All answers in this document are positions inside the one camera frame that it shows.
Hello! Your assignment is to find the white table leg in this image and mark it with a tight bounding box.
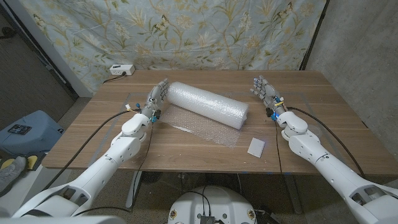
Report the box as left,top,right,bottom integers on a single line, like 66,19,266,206
125,170,143,208

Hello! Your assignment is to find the small white card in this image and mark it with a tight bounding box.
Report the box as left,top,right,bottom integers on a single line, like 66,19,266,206
247,137,266,159

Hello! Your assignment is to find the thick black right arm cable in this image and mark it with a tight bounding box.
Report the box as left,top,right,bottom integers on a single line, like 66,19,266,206
287,106,366,179

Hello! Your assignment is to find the thin black hand cable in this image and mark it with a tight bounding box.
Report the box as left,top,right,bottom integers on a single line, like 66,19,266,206
74,123,155,217
274,119,284,175

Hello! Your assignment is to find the black corner pole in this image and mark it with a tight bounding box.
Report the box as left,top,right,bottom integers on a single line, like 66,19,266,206
299,0,330,71

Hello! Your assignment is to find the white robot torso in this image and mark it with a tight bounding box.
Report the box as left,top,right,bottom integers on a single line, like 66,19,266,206
167,185,257,224

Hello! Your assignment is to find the black outlet power cord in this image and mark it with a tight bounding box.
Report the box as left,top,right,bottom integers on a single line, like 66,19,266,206
103,72,127,84

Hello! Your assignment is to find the yellow black floor pad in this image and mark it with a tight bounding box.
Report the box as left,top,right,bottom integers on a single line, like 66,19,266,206
0,154,39,171

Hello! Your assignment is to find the black torso cable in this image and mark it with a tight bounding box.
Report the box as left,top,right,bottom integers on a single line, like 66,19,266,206
182,185,212,217

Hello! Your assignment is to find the floral printed backdrop cloth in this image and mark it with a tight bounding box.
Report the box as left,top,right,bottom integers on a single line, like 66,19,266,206
18,0,327,94

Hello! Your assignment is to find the clear bubble wrap roll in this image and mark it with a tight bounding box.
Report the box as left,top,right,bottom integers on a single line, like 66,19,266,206
160,81,249,149

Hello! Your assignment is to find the thin black right hand cable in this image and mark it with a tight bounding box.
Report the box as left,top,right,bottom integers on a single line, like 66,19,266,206
274,119,284,175

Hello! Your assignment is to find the blue-grey storage bin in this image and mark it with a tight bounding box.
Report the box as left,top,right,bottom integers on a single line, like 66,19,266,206
0,110,65,156

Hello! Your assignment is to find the grey table leg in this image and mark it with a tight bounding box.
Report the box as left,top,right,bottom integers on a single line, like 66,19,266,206
282,174,303,215

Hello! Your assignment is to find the thin black left hand cable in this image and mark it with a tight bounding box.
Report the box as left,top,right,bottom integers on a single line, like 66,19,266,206
74,123,155,217

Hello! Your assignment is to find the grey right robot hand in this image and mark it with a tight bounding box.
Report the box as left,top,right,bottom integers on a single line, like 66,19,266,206
250,75,287,118

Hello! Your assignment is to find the white power outlet box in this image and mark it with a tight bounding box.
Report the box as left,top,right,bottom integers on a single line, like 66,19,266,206
109,64,136,77

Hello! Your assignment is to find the black device with screen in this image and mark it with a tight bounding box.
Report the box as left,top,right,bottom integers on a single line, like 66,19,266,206
7,124,32,136

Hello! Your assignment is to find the grey shoe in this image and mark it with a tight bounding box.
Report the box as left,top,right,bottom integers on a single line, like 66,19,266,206
0,156,28,197

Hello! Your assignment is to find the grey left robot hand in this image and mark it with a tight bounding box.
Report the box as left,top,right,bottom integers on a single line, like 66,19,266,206
141,78,170,118

